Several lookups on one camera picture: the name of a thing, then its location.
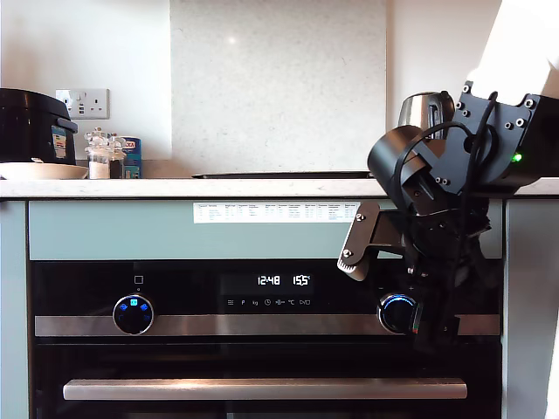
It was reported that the clear pepper grinder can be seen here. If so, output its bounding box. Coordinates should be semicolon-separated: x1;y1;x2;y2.
107;133;127;180

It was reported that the blue salt tub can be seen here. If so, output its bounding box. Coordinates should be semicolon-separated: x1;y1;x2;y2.
121;136;142;179

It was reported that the black rice cooker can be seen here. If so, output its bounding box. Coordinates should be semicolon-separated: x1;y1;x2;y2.
0;88;79;166

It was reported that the oven knob with blue icons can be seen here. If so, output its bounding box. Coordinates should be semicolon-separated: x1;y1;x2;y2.
112;293;155;336

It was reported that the black glass hob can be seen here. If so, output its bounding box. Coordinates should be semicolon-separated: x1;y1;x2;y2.
190;171;372;180

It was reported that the oven knob with blue ring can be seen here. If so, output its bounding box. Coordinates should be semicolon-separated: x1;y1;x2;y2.
376;292;423;336

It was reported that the steel electric kettle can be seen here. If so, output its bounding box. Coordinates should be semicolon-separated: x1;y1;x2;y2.
397;90;458;141

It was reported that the speckled stone splashback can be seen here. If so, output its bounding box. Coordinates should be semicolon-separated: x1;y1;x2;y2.
169;0;388;174

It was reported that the grey-green filler panel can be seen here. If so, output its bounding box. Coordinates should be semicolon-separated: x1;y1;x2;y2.
27;199;503;262

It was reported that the white double wall socket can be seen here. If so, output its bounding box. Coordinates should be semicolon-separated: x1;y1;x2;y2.
55;88;111;120

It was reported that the pale green cabinet front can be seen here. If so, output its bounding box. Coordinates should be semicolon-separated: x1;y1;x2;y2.
0;200;30;419
504;198;547;419

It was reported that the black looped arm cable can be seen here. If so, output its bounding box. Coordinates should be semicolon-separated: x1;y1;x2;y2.
392;121;481;206

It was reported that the steel oven door handle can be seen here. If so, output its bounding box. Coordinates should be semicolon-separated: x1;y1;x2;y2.
63;378;468;401

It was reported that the white shallow bowl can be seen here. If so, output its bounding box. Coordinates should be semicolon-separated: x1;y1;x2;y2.
0;161;90;181

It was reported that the white printed label sticker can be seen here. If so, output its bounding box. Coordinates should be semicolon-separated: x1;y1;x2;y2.
192;202;362;224

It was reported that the black built-in oven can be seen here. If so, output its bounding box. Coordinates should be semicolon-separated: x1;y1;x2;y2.
28;260;503;419

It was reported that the long black arm cable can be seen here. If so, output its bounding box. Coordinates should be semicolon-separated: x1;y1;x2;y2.
458;90;501;245

